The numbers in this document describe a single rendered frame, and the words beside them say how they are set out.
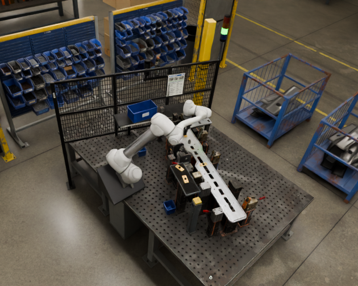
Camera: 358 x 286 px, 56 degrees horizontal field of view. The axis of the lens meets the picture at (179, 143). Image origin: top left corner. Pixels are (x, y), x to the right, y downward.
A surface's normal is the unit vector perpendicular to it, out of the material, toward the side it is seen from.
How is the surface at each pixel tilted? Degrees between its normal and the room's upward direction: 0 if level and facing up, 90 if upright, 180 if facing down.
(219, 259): 0
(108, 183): 42
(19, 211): 0
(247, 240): 0
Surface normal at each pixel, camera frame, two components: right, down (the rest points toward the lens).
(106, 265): 0.10, -0.73
